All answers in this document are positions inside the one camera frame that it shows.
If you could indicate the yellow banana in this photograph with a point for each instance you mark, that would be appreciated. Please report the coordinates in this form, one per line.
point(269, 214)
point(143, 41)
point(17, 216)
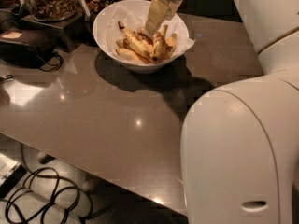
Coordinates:
point(171, 42)
point(128, 54)

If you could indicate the box on floor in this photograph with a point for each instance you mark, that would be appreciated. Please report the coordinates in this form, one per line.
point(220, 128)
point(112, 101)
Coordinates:
point(11, 172)

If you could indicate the black device with cable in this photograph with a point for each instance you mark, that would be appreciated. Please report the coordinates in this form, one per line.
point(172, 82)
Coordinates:
point(30, 49)

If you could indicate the glass jar of nuts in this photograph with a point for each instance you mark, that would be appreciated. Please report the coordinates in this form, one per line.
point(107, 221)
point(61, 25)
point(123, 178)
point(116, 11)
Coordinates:
point(52, 10)

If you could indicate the spotted ripe banana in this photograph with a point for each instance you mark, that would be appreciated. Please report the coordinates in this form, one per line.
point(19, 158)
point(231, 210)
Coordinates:
point(159, 44)

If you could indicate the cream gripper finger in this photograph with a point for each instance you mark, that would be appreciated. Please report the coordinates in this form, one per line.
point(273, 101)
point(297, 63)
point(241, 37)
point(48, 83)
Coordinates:
point(171, 9)
point(157, 13)

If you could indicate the yellow banana at right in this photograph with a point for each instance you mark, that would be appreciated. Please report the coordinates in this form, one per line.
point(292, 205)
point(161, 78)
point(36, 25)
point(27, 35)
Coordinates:
point(171, 42)

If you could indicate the white ceramic bowl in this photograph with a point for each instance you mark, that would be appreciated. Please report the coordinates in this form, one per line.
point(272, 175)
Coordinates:
point(133, 13)

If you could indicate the dark metal stand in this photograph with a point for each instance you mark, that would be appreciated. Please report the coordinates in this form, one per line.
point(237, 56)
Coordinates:
point(69, 34)

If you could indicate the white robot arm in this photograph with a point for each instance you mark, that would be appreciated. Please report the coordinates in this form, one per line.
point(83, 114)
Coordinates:
point(239, 147)

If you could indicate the long spotted banana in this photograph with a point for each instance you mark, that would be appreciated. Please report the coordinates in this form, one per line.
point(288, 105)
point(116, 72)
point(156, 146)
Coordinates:
point(136, 42)

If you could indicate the white paper bowl liner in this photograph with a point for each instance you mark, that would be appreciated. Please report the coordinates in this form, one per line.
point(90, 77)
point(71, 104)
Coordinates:
point(125, 38)

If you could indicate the yellow banana at bottom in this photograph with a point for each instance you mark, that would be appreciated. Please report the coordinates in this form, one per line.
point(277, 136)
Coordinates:
point(128, 54)

